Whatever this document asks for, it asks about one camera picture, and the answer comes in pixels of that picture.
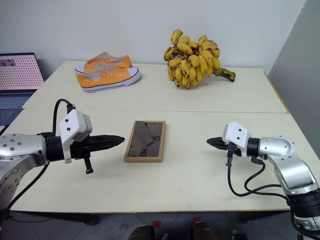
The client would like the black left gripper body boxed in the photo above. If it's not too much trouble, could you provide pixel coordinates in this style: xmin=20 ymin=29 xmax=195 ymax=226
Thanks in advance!
xmin=70 ymin=136 xmax=95 ymax=175

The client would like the dark rounded shape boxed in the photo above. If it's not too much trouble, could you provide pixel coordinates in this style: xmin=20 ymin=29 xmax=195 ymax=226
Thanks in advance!
xmin=129 ymin=224 xmax=156 ymax=240

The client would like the yellow banana bunch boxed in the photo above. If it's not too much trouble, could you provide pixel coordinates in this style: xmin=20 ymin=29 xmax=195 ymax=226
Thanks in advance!
xmin=163 ymin=28 xmax=237 ymax=90

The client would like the laptop computer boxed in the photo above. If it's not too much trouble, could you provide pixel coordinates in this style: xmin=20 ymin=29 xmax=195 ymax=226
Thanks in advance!
xmin=0 ymin=52 xmax=46 ymax=126

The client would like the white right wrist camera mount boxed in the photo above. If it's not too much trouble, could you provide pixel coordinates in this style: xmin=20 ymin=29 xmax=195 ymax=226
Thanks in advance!
xmin=222 ymin=121 xmax=252 ymax=160

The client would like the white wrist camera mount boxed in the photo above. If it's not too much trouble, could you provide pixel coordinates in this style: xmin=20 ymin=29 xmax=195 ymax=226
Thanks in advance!
xmin=222 ymin=121 xmax=252 ymax=160
xmin=58 ymin=109 xmax=94 ymax=165

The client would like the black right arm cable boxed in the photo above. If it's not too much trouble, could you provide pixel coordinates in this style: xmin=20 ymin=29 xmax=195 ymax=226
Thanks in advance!
xmin=243 ymin=155 xmax=285 ymax=194
xmin=225 ymin=148 xmax=291 ymax=201

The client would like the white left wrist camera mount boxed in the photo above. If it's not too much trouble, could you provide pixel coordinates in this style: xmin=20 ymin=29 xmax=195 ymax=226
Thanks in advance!
xmin=58 ymin=109 xmax=94 ymax=165

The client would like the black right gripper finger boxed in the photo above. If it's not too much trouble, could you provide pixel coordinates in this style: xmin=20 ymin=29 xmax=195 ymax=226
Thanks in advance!
xmin=207 ymin=142 xmax=228 ymax=151
xmin=206 ymin=136 xmax=226 ymax=145

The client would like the wooden framed clock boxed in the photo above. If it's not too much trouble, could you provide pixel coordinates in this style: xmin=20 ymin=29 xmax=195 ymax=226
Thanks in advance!
xmin=123 ymin=120 xmax=167 ymax=164

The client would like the orange canvas sneaker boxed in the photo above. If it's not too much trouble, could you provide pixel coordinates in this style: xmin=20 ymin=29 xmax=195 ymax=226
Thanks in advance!
xmin=75 ymin=66 xmax=142 ymax=94
xmin=74 ymin=51 xmax=133 ymax=75

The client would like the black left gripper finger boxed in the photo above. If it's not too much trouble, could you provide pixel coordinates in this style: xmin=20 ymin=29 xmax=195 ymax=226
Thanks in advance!
xmin=90 ymin=134 xmax=126 ymax=144
xmin=90 ymin=140 xmax=125 ymax=152

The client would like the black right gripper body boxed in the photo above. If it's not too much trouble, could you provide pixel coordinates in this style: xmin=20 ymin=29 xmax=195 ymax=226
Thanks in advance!
xmin=222 ymin=141 xmax=242 ymax=158

